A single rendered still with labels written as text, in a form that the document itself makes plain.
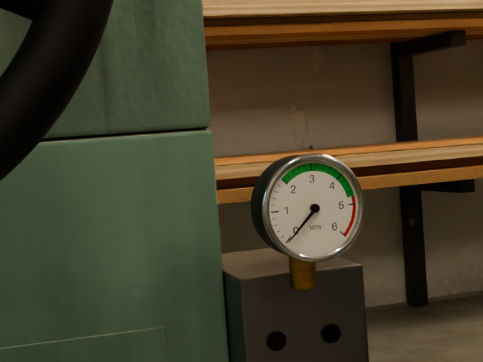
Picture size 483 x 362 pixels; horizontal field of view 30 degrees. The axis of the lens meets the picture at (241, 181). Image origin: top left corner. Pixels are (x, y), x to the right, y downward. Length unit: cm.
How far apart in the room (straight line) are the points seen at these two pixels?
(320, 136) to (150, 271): 282
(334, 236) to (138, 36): 17
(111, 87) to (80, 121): 3
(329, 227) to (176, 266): 10
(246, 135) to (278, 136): 12
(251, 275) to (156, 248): 6
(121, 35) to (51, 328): 18
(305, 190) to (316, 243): 3
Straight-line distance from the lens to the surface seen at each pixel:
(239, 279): 54
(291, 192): 51
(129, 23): 56
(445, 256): 363
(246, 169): 274
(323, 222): 52
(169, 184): 56
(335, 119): 339
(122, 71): 56
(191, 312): 57
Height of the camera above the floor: 71
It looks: 3 degrees down
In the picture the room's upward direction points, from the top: 4 degrees counter-clockwise
